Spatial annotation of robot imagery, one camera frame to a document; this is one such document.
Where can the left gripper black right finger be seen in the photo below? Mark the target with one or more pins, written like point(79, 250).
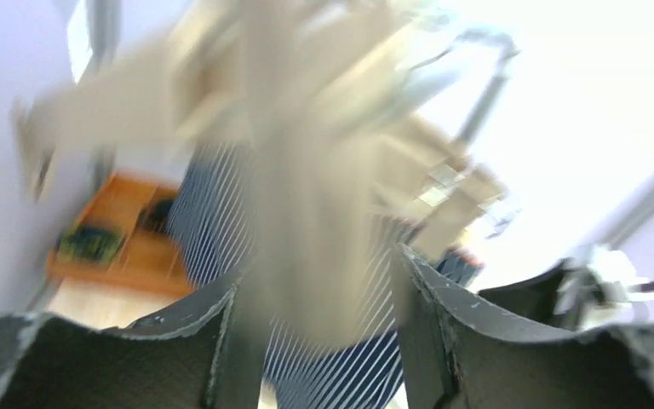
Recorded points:
point(460, 350)

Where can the navy white striped underwear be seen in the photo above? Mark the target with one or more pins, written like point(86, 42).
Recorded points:
point(316, 233)

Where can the beige hanger of striped underwear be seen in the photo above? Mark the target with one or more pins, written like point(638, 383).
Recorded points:
point(321, 98)

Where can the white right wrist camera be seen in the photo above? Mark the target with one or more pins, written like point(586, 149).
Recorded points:
point(600, 286)

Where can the aluminium frame rail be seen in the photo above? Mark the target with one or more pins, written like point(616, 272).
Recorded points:
point(630, 221)

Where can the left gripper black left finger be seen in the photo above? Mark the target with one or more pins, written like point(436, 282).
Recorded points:
point(173, 358)

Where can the orange wooden tray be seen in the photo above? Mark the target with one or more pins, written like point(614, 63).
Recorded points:
point(144, 260)

